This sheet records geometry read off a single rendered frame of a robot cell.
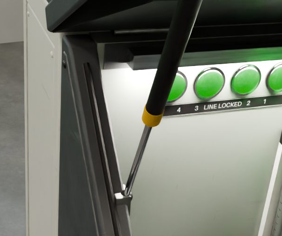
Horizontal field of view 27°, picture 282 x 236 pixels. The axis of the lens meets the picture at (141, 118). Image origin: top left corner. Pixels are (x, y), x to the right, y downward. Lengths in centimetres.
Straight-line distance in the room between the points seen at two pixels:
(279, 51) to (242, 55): 6
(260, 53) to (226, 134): 15
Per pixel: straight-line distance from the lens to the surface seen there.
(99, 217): 70
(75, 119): 74
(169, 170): 90
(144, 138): 60
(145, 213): 94
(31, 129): 108
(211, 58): 80
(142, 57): 76
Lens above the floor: 173
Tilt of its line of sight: 28 degrees down
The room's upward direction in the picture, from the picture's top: 5 degrees clockwise
